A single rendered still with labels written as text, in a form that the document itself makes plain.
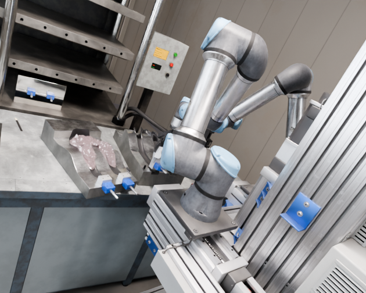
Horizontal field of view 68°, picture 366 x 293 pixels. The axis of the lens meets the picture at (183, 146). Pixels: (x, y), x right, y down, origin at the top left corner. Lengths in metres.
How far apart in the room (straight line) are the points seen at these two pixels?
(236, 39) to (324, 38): 2.16
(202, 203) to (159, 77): 1.41
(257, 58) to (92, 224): 1.08
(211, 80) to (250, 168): 2.35
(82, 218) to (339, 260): 1.08
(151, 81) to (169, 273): 1.56
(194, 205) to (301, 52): 2.42
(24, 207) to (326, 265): 1.13
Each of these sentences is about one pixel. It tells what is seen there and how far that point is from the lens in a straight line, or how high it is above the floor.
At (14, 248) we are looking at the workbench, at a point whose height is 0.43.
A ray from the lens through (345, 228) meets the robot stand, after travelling 0.90.
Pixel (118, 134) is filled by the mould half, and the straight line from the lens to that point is 1.74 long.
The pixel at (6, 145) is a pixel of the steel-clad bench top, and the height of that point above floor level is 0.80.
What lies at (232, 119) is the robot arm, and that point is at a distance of 1.35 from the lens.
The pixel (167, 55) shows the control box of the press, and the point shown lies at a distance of 2.14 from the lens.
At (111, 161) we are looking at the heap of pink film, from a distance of 1.38.
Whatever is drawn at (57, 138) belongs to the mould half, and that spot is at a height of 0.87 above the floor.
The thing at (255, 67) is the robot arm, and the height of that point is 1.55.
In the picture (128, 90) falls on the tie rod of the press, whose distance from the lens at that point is 1.98.
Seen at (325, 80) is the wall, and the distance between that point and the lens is 2.93.
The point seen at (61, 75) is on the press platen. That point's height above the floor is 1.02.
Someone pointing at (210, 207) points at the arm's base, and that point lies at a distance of 0.94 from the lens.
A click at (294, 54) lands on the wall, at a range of 3.15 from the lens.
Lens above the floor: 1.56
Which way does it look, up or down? 21 degrees down
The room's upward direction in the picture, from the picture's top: 25 degrees clockwise
